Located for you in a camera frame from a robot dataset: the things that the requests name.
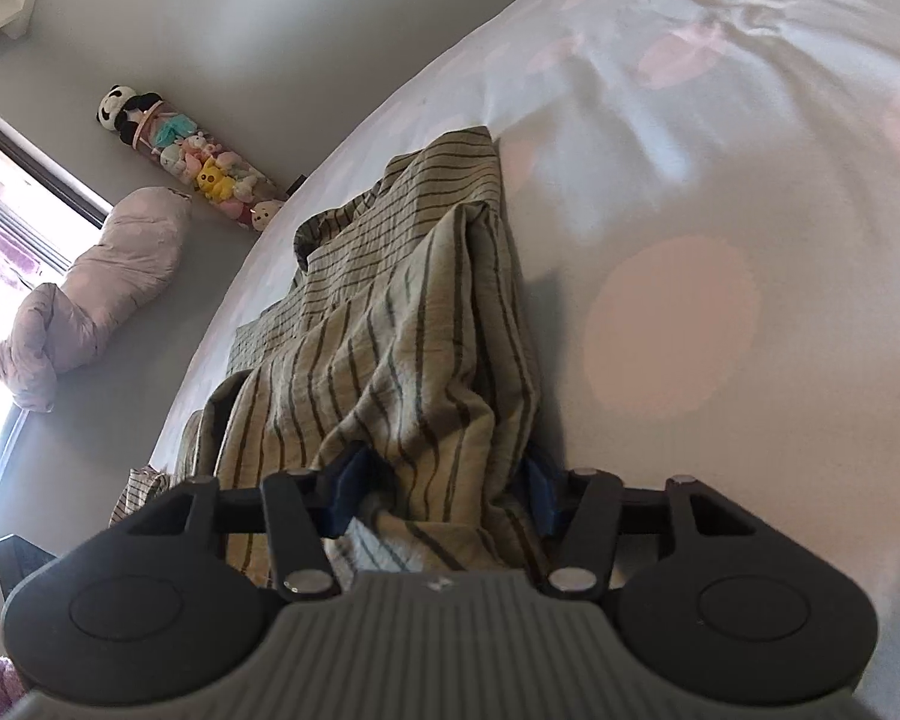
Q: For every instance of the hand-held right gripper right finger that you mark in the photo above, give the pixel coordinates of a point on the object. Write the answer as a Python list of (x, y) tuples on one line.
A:
[(544, 495)]

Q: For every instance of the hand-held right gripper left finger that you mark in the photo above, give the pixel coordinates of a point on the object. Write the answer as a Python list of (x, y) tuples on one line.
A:
[(349, 491)]

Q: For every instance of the beige striped shirt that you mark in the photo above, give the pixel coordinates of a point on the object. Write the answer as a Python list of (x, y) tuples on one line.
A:
[(420, 352)]

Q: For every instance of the beige striped shorts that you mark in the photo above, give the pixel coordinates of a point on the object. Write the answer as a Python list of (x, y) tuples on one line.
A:
[(141, 491)]

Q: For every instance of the pink rolled duvet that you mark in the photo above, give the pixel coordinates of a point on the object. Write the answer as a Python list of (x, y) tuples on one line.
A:
[(112, 277)]

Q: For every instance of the small black box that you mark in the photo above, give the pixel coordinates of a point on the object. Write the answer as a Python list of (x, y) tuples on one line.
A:
[(296, 184)]

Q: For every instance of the purple hanging cloth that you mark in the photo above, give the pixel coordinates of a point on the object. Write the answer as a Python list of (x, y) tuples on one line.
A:
[(0, 244)]

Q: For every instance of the window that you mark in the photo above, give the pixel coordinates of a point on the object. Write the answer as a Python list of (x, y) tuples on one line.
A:
[(7, 240)]

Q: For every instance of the clear tube of plush toys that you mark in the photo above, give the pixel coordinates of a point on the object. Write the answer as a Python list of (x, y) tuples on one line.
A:
[(217, 172)]

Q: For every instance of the polka dot bed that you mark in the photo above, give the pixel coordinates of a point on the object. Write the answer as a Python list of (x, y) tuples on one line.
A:
[(720, 165)]

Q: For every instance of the panda plush toy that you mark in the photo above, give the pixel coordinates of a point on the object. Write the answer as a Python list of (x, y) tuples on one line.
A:
[(120, 109)]

